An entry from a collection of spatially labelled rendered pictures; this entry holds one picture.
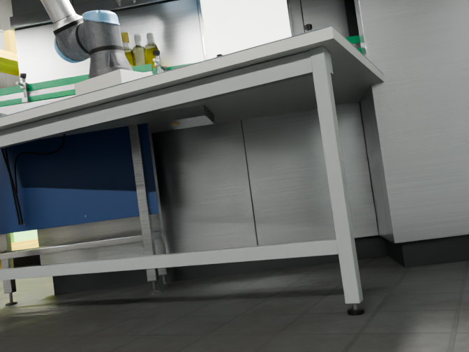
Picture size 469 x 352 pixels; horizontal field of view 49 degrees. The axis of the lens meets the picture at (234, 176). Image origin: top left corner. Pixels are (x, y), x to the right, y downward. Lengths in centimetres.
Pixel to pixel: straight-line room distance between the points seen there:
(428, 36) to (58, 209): 166
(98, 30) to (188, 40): 79
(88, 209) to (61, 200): 13
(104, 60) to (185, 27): 84
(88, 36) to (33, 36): 102
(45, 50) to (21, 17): 20
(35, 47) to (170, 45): 70
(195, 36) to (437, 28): 107
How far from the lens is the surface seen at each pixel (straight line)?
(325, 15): 254
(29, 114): 194
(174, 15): 258
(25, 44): 285
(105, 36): 181
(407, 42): 214
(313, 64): 143
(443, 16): 220
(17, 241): 476
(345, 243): 139
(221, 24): 252
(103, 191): 226
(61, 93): 238
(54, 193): 235
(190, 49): 251
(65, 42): 193
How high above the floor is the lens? 33
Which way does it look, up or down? 3 degrees up
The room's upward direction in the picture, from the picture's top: 8 degrees counter-clockwise
